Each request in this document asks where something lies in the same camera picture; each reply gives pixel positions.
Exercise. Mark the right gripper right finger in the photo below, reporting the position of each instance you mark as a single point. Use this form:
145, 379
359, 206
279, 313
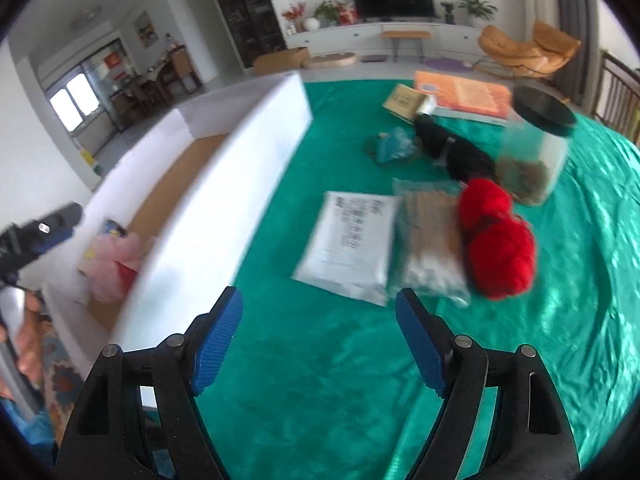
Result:
530, 435

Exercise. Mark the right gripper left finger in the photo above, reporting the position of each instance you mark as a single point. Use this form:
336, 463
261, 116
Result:
135, 401

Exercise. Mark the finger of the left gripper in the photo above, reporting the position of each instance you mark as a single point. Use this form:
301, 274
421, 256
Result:
26, 243

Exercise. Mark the pink mesh bath loofah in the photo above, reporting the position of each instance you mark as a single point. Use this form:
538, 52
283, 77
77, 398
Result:
112, 263

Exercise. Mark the red yarn ball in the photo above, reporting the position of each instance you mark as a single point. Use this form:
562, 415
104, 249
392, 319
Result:
500, 250

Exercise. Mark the cotton swab bag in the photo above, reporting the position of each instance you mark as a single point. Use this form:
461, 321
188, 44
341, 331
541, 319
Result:
429, 256

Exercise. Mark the yellow blue packet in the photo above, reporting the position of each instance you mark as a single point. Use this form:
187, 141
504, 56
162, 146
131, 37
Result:
109, 227

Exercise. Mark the person left hand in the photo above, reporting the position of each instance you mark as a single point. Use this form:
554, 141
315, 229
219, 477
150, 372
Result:
28, 345

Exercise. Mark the white cardboard box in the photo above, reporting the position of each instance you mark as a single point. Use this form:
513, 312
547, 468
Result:
205, 174

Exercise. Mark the green satin tablecloth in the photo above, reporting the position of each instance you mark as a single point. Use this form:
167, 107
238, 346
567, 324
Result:
316, 386

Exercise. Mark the dining table with chairs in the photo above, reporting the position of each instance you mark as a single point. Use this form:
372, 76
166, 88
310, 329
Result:
154, 87

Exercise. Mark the white plastic mailer package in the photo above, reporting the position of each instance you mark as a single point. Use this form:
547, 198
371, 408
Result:
349, 250

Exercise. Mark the black knitted item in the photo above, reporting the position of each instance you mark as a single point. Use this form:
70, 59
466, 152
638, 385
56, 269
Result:
462, 159

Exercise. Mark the clear jar black lid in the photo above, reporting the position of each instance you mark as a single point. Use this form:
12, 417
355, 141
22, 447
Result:
535, 145

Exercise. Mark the teal wrapped small object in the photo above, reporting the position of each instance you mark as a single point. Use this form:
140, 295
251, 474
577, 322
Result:
391, 146

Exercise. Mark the orange book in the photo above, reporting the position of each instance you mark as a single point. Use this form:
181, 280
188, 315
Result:
462, 98

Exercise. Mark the brown cardboard box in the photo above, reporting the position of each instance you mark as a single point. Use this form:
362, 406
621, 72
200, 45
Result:
281, 61

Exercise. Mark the small beige box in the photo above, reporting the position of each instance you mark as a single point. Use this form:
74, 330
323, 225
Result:
407, 104

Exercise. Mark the black display cabinet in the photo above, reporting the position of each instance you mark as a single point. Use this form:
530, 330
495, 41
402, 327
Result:
254, 28

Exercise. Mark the red flower vase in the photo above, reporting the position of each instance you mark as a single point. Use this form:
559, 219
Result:
294, 16

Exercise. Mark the purple round rug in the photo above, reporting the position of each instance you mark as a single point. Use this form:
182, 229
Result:
448, 65

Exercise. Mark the round pet bed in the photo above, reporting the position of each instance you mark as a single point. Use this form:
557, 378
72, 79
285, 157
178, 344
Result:
334, 60

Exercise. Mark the orange rocking lounge chair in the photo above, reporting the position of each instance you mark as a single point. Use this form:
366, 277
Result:
548, 51

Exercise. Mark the flowering green plant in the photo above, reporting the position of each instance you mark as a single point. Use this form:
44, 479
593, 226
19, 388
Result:
336, 13

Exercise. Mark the small dark potted plant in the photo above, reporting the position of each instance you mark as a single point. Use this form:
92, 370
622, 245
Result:
448, 8

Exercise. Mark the green potted plant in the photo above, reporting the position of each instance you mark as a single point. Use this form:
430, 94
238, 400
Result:
481, 12

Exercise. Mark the grey curtain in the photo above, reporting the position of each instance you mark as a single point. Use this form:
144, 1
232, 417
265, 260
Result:
579, 19

